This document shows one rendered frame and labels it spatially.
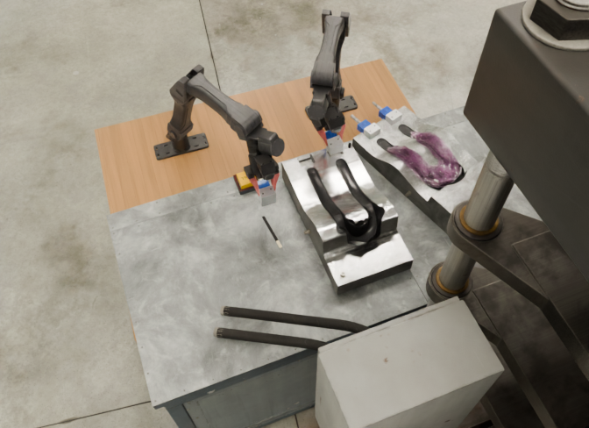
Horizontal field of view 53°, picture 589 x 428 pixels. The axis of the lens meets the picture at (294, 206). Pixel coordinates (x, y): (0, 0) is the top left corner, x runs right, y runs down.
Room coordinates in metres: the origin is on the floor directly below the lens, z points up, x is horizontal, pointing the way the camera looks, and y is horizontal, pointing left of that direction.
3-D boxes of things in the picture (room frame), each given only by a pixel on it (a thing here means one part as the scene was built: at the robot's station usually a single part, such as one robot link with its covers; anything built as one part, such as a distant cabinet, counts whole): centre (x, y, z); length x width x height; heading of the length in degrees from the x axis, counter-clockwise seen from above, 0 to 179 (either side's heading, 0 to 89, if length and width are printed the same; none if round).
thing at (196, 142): (1.45, 0.42, 0.84); 0.20 x 0.07 x 0.08; 107
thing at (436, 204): (1.31, -0.47, 0.86); 0.50 x 0.26 x 0.11; 37
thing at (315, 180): (1.12, -0.17, 0.92); 0.35 x 0.16 x 0.09; 20
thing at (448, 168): (1.30, -0.47, 0.90); 0.26 x 0.18 x 0.08; 37
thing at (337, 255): (1.10, -0.17, 0.87); 0.50 x 0.26 x 0.14; 20
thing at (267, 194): (1.17, 0.10, 0.93); 0.13 x 0.05 x 0.05; 20
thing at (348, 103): (1.63, -0.15, 0.84); 0.20 x 0.07 x 0.08; 107
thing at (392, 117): (1.55, -0.35, 0.86); 0.13 x 0.05 x 0.05; 37
